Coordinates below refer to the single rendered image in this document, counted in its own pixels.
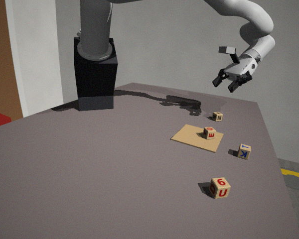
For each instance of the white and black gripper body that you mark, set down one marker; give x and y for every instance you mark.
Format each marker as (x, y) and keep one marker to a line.
(247, 63)

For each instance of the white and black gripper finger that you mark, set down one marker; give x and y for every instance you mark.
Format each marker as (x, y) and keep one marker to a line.
(239, 81)
(220, 77)

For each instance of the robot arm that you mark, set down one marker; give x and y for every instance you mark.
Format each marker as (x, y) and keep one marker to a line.
(96, 21)

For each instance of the tan flat mat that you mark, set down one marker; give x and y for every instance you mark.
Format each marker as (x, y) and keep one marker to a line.
(193, 136)

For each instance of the wooden letter block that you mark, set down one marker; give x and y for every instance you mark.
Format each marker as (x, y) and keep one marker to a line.
(209, 132)
(244, 151)
(217, 116)
(219, 188)

